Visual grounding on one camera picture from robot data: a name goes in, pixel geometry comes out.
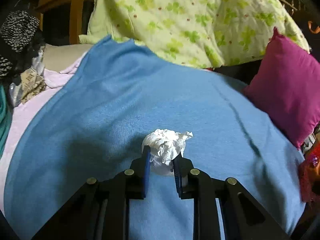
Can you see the green clover pattern quilt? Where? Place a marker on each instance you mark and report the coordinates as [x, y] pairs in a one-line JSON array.
[[196, 33]]

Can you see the beige patterned cloth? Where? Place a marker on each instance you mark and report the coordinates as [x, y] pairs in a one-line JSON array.
[[32, 83]]

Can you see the white tissue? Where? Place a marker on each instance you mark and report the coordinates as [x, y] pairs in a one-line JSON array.
[[165, 145]]

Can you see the pink bed sheet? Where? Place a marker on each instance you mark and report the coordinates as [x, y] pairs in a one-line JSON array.
[[24, 113]]

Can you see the magenta pillow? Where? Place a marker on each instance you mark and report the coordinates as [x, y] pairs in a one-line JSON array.
[[286, 87]]

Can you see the red plastic mesh basket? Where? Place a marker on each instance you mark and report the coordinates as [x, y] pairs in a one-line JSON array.
[[308, 172]]

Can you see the navy blue bag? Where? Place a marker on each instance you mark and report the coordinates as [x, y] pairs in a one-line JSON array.
[[310, 29]]

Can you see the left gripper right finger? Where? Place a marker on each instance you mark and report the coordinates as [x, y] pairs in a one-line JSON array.
[[190, 182]]

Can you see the blue blanket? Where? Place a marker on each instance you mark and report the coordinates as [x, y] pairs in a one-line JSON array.
[[95, 124]]

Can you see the teal jacket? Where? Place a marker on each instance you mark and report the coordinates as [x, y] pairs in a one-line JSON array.
[[5, 120]]

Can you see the black white knit garment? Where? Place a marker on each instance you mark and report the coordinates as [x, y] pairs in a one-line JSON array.
[[20, 42]]

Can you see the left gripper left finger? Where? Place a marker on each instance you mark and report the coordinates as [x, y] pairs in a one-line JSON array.
[[133, 183]]

